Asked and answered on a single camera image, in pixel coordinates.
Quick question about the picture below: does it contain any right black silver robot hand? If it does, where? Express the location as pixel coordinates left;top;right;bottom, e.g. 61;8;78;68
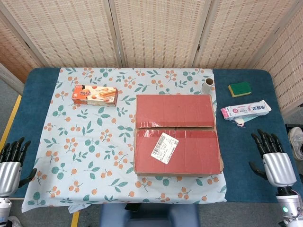
248;129;298;189

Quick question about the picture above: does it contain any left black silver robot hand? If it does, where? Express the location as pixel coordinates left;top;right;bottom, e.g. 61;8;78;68
0;137;38;197

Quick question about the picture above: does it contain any red brown cardboard box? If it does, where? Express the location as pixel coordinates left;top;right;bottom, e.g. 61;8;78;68
133;94;224;177

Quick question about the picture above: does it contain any white pink toothpaste box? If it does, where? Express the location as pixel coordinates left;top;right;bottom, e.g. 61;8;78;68
221;99;272;121

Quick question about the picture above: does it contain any orange biscuit box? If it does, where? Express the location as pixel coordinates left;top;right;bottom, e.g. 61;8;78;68
71;85;119;107

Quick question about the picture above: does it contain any white sneaker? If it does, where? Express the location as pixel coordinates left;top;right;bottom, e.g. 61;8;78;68
288;127;303;161
7;215;22;227

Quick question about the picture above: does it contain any floral print tablecloth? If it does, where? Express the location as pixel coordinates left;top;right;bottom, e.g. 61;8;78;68
21;67;228;214

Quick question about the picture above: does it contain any green yellow sponge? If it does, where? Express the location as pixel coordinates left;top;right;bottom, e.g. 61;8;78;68
228;81;252;98

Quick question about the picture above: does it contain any cardboard paper tube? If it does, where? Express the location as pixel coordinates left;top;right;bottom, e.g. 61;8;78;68
201;78;214;95

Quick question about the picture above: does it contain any blue padded seat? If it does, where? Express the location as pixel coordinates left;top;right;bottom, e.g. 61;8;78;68
98;203;201;227

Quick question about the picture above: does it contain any bamboo folding screen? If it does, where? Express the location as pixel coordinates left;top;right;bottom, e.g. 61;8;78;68
0;0;303;118

